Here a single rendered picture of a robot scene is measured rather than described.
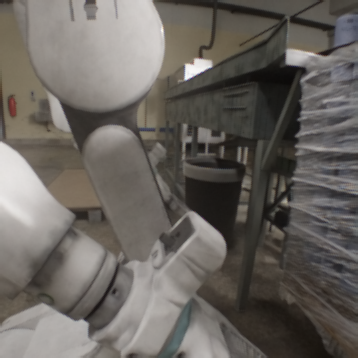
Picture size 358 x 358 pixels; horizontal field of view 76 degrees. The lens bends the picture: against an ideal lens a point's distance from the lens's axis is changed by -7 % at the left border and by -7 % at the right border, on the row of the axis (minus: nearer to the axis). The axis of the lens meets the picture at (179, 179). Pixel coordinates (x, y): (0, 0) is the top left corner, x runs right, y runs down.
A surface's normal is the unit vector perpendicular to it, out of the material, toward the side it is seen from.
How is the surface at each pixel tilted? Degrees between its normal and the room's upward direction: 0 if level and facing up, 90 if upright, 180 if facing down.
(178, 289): 78
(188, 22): 90
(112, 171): 90
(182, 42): 90
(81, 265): 54
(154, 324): 67
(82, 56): 91
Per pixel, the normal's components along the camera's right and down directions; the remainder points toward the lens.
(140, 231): 0.15, 0.26
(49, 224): 0.67, -0.54
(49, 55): -0.08, 0.32
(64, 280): 0.44, -0.12
